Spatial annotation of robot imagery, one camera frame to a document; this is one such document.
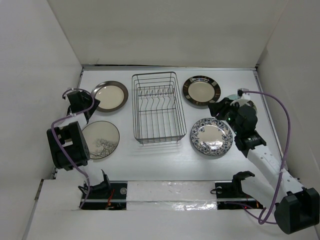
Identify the black striped rim plate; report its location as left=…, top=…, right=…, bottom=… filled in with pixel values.
left=182, top=75, right=222, bottom=107

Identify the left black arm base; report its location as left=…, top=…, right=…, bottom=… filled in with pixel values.
left=81, top=181, right=128, bottom=211

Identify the purple cable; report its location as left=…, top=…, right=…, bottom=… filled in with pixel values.
left=51, top=88, right=96, bottom=208
left=239, top=91, right=292, bottom=225

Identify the grey wire dish rack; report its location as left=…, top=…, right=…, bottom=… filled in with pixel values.
left=131, top=71, right=187, bottom=145

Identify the metal rail bar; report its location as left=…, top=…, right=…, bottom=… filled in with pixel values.
left=85, top=198, right=257, bottom=203

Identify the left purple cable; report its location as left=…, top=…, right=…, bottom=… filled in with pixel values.
left=51, top=88, right=96, bottom=208

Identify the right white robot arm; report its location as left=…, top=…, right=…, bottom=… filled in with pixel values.
left=208, top=97, right=320, bottom=234

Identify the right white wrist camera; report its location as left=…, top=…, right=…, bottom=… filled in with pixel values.
left=237, top=88, right=251, bottom=101

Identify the blue floral pattern plate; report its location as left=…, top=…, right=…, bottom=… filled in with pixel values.
left=190, top=118, right=234, bottom=157

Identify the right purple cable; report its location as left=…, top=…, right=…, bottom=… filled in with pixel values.
left=239, top=91, right=292, bottom=225

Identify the tree pattern cream plate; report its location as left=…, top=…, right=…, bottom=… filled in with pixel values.
left=82, top=121, right=120, bottom=161

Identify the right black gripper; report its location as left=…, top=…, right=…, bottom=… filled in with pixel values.
left=207, top=97, right=241, bottom=135

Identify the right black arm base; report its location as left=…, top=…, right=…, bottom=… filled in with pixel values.
left=210, top=181, right=264, bottom=210

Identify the brown rimmed cream plate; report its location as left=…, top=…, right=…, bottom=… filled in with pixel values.
left=91, top=80, right=129, bottom=113

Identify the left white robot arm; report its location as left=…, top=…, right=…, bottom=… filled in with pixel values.
left=46, top=88, right=112, bottom=199

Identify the teal flower plate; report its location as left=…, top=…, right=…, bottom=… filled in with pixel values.
left=225, top=93, right=257, bottom=120

